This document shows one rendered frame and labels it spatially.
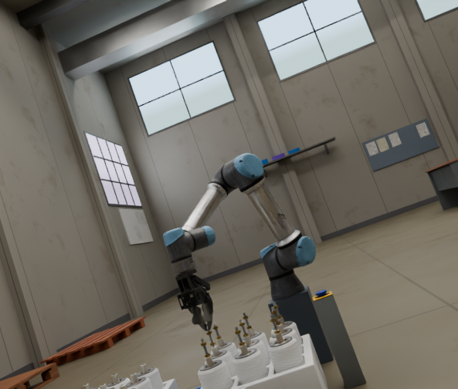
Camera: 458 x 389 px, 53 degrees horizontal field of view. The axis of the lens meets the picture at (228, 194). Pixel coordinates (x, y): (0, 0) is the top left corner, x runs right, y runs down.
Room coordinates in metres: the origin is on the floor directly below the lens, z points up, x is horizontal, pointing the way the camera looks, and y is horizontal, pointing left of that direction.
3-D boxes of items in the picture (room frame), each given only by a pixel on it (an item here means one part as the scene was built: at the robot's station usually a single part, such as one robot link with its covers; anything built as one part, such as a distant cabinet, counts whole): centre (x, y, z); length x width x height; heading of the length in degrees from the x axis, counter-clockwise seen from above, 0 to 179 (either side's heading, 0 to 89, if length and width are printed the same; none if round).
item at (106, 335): (5.77, 2.12, 0.06); 1.26 x 0.86 x 0.11; 172
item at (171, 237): (1.61, 0.23, 0.65); 0.09 x 0.08 x 0.11; 132
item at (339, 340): (1.66, -0.19, 0.16); 0.07 x 0.07 x 0.31; 84
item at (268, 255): (2.08, -0.10, 0.47); 0.13 x 0.12 x 0.14; 42
